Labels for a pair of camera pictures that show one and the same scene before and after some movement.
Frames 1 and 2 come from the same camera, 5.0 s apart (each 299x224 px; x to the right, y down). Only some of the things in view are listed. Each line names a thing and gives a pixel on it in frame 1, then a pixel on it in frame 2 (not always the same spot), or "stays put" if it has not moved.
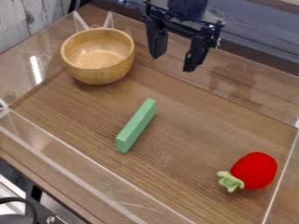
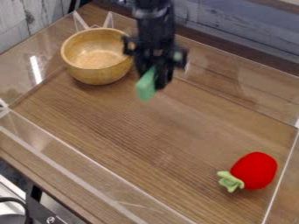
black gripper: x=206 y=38 to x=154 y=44
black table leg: x=36 y=192 stays put
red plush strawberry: x=252 y=171 stays put
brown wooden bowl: x=98 y=54 stays put
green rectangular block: x=136 y=126 to x=146 y=84
